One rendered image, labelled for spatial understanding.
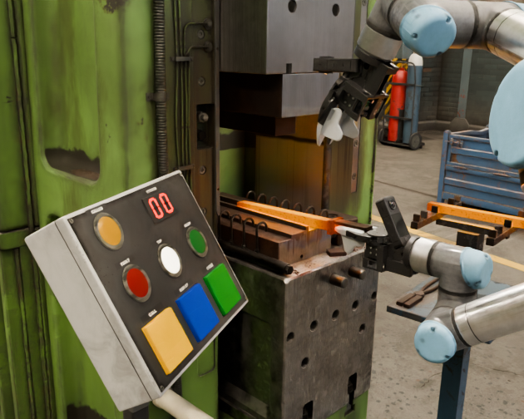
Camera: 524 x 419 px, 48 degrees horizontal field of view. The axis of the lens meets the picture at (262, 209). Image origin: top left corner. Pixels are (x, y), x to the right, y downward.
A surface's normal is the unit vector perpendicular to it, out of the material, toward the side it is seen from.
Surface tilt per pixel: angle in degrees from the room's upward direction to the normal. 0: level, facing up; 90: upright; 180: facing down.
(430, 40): 113
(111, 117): 89
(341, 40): 90
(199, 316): 60
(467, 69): 90
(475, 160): 89
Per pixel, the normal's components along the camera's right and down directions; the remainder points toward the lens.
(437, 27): 0.17, 0.62
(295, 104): 0.71, 0.20
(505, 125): -0.98, -0.09
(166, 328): 0.82, -0.39
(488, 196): -0.76, 0.16
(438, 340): -0.51, 0.22
